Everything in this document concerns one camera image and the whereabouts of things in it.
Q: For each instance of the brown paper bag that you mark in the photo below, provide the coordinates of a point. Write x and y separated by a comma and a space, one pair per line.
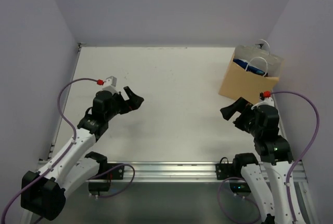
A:
238, 83

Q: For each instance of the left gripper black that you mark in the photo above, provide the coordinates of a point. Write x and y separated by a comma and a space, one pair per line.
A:
124, 103

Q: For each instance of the blue snack bag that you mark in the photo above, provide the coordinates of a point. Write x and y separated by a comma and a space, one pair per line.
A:
249, 68

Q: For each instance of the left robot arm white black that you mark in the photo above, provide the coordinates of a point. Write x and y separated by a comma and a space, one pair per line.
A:
45, 191

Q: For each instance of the aluminium front rail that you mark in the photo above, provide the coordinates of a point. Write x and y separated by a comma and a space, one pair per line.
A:
183, 172

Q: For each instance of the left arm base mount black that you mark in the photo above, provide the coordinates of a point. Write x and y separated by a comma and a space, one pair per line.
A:
101, 183

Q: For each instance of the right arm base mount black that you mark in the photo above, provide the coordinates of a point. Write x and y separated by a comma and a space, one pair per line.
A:
224, 169

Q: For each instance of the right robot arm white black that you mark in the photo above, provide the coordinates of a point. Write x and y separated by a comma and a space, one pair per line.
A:
270, 178

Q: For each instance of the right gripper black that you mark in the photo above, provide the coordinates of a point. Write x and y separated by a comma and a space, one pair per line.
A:
241, 116

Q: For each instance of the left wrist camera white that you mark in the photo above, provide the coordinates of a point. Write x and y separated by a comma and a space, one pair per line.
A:
110, 85

